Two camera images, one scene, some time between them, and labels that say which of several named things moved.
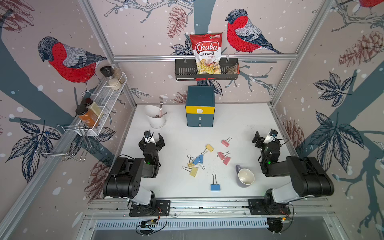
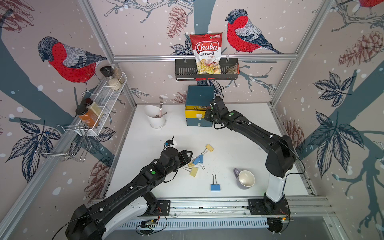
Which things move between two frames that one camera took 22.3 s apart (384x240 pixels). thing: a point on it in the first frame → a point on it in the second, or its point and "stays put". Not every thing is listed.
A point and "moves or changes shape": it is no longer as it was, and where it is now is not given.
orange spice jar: (89, 118) stays put
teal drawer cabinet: (200, 107) stays put
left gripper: (141, 145) → (184, 158)
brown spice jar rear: (118, 73) stays put
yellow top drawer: (199, 110) moves or changes shape
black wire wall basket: (185, 70) stays put
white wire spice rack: (106, 97) stays put
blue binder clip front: (215, 187) stays put
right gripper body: (259, 144) → (210, 117)
